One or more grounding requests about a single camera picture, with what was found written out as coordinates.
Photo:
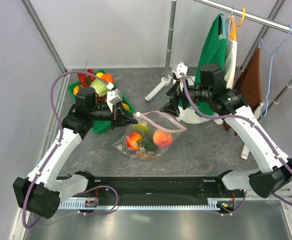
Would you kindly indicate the slotted cable duct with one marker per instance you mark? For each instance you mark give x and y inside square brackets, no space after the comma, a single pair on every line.
[86,204]

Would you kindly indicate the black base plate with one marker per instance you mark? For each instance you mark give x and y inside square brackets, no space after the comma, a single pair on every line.
[161,189]

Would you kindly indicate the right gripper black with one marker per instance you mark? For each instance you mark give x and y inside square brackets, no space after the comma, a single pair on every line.
[179,93]

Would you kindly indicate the peach fruit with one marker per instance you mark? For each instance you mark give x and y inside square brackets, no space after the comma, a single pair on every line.
[162,138]

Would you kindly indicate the green shirt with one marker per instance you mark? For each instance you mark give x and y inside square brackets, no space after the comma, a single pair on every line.
[213,52]

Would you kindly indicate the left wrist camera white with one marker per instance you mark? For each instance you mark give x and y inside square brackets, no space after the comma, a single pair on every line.
[113,98]

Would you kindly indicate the yellow mango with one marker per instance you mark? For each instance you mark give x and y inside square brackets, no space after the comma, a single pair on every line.
[76,89]

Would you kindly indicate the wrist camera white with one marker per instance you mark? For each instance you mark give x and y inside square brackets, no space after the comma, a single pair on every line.
[113,98]
[179,69]

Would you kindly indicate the blue wire hanger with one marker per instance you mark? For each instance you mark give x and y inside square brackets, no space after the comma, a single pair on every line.
[270,75]

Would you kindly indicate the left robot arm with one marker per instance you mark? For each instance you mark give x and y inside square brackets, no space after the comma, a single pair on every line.
[39,193]

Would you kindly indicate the white shirt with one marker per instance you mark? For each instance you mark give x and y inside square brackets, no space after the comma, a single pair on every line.
[229,70]

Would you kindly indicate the clear zip top bag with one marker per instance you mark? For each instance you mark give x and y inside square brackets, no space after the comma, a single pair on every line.
[155,120]

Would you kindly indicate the yellow lemon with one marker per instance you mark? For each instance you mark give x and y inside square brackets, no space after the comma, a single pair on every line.
[99,74]

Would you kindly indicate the clothes rack stand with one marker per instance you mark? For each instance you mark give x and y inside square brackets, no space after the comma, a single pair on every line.
[266,22]

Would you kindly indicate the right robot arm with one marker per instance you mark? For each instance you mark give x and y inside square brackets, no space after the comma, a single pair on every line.
[274,165]

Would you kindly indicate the orange hanger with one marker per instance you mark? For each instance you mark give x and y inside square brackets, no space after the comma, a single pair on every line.
[233,33]

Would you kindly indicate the toy pineapple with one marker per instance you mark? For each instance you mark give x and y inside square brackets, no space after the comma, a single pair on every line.
[148,150]

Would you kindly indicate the green cabbage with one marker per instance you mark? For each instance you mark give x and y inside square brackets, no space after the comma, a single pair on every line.
[100,87]

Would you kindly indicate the brown towel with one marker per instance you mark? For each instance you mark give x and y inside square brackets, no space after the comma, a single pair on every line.
[249,82]

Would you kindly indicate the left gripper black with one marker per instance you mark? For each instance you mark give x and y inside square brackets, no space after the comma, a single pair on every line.
[124,118]

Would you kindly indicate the orange fruit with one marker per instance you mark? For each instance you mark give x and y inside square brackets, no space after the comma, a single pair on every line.
[108,77]

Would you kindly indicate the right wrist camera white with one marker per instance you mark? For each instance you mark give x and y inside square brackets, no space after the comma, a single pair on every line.
[179,69]

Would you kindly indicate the green bell pepper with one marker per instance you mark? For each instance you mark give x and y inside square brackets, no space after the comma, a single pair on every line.
[141,128]

